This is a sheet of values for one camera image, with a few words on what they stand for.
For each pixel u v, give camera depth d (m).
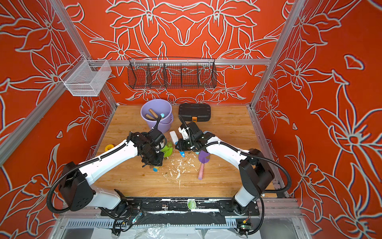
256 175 0.44
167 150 0.85
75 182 0.40
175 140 0.84
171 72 1.00
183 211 0.73
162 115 0.93
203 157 0.91
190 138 0.65
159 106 0.97
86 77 0.92
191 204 0.74
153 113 1.02
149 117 0.99
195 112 1.08
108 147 0.95
